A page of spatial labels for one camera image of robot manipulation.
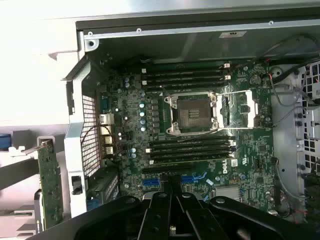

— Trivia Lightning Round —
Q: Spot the silver chipset heatsink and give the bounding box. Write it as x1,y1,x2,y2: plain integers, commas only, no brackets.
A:
215,186,241,202

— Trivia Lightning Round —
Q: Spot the round coin battery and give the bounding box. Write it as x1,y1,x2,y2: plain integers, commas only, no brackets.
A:
249,74,263,88

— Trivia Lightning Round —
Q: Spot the silver socket cover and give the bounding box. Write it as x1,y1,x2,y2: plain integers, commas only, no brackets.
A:
216,89,258,128

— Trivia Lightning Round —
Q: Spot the blue expansion slot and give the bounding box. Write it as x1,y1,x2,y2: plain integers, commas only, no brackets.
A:
141,176,200,187

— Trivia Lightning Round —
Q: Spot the open grey PC case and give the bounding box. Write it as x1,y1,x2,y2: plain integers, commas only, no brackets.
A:
61,4,320,240

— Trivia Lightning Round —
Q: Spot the grey wire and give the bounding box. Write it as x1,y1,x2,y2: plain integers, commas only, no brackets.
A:
270,82,307,201

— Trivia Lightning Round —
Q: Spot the perforated metal disk bay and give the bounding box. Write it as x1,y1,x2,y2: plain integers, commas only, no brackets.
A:
294,58,320,181

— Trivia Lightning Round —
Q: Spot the grey parts rack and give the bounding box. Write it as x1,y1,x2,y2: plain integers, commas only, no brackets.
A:
0,124,72,240

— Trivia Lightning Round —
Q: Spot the blue disk caddy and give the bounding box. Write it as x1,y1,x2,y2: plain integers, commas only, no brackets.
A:
0,133,13,151

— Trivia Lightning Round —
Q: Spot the green Dell motherboard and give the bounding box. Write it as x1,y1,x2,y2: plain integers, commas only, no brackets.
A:
98,59,291,218

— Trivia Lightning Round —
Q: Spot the black wire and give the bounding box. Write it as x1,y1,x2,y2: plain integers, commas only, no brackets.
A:
259,34,320,62

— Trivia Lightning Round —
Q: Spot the CPU socket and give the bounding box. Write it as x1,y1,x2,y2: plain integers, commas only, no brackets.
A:
163,91,218,137

